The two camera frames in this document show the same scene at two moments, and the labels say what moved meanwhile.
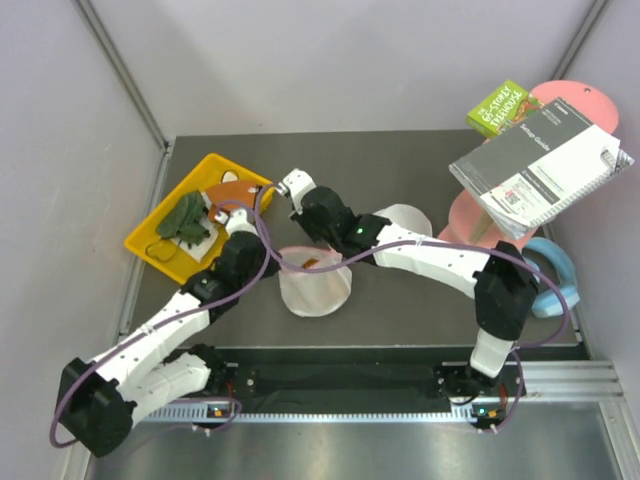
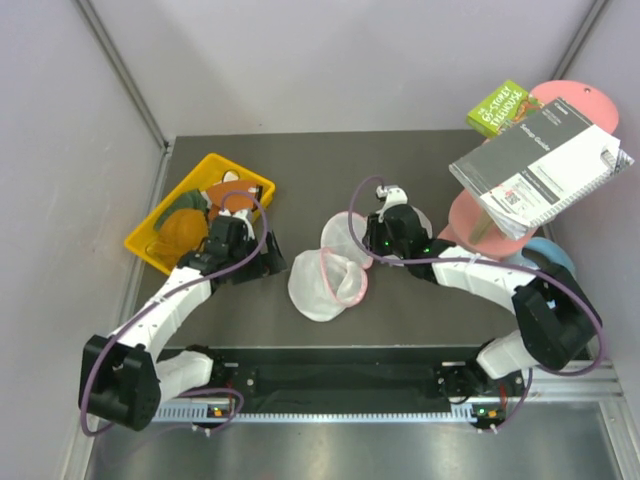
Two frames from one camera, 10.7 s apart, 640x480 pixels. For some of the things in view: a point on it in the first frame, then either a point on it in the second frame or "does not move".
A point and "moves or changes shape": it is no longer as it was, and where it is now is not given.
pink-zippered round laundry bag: x=313 y=294 moves or changes shape
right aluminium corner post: x=594 y=13 does not move
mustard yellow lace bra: x=309 y=263 -> x=180 y=232
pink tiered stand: x=473 y=218 does not move
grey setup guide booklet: x=539 y=165 does not move
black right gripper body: x=316 y=234 -> x=381 y=240
